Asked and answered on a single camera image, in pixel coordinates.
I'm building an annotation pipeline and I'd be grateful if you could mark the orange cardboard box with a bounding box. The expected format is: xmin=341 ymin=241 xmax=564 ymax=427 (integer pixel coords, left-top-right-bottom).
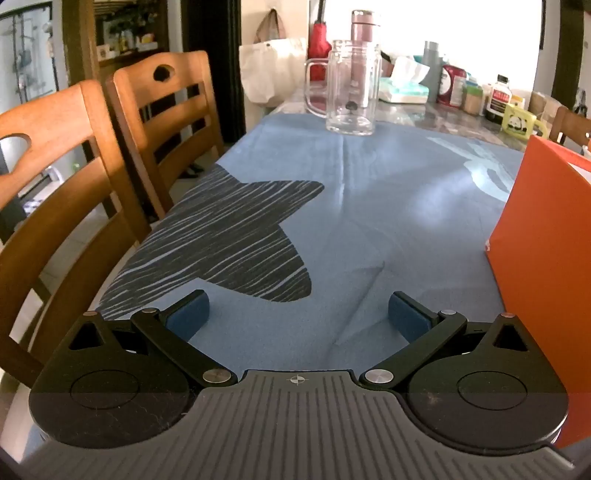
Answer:
xmin=485 ymin=135 xmax=591 ymax=450

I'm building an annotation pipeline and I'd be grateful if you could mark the small green-lidded jar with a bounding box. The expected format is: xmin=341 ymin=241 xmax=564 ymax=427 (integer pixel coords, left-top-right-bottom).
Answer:
xmin=463 ymin=82 xmax=483 ymax=115

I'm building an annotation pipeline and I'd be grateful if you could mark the tissue box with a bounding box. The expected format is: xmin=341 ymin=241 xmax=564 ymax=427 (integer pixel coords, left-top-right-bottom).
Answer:
xmin=379 ymin=55 xmax=431 ymax=104

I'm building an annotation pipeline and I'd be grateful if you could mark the beige hanging bag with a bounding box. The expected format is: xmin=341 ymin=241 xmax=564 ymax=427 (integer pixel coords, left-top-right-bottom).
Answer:
xmin=255 ymin=8 xmax=289 ymax=44

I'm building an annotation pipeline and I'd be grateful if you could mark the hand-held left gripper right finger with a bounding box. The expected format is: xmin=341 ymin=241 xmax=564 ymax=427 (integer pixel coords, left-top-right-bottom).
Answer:
xmin=359 ymin=291 xmax=529 ymax=391

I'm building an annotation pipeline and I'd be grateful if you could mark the red folded umbrella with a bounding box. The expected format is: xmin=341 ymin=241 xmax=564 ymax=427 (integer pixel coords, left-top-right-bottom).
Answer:
xmin=308 ymin=0 xmax=332 ymax=61

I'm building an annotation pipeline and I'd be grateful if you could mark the white tote bag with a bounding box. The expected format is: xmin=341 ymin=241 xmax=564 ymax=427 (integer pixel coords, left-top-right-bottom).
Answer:
xmin=239 ymin=39 xmax=308 ymax=109

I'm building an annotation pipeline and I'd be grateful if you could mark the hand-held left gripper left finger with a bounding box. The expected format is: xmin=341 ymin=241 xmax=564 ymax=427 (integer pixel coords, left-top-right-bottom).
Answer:
xmin=68 ymin=290 xmax=239 ymax=388

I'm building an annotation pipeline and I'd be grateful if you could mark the wooden chair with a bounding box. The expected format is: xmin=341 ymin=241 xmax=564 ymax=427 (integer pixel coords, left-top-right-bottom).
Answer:
xmin=0 ymin=79 xmax=153 ymax=388
xmin=549 ymin=105 xmax=591 ymax=146
xmin=105 ymin=51 xmax=225 ymax=220

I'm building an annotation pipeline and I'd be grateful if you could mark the clear glass mug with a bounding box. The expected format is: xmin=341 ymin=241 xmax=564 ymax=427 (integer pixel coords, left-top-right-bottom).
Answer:
xmin=304 ymin=40 xmax=382 ymax=136

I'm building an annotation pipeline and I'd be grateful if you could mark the wooden shelf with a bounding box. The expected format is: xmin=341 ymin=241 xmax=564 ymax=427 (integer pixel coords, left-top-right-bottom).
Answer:
xmin=95 ymin=0 xmax=171 ymax=63

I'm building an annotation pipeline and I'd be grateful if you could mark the pink water bottle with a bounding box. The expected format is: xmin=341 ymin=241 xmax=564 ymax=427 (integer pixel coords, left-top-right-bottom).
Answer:
xmin=351 ymin=10 xmax=382 ymax=109

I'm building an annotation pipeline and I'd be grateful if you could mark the dark bottle with label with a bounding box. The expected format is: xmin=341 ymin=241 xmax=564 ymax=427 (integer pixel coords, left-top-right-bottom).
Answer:
xmin=485 ymin=75 xmax=512 ymax=124

